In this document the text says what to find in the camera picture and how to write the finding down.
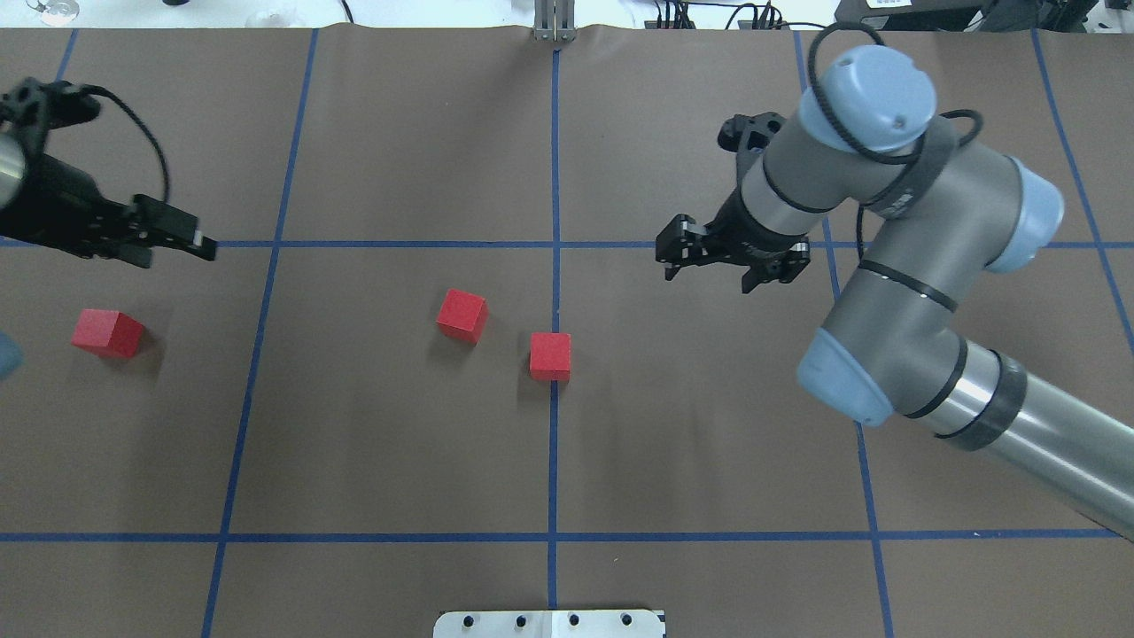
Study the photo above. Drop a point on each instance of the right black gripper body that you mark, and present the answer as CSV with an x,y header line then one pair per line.
x,y
742,234

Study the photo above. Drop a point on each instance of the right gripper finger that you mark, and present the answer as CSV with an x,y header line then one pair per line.
x,y
675,265
682,241

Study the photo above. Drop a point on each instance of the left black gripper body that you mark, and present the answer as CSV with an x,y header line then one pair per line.
x,y
55,206

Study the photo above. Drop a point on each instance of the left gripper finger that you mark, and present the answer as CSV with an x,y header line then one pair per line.
x,y
158,224

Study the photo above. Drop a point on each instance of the red block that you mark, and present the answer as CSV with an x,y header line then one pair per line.
x,y
107,333
550,356
463,316

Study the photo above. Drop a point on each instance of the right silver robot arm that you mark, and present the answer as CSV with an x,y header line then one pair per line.
x,y
868,130

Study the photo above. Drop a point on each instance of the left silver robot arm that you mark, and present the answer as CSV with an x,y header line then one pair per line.
x,y
4,177

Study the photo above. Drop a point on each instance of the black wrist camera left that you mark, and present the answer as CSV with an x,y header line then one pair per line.
x,y
31,109

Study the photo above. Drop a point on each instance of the aluminium frame post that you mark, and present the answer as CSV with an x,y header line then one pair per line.
x,y
554,21

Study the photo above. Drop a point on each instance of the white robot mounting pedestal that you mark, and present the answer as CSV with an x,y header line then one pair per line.
x,y
552,623

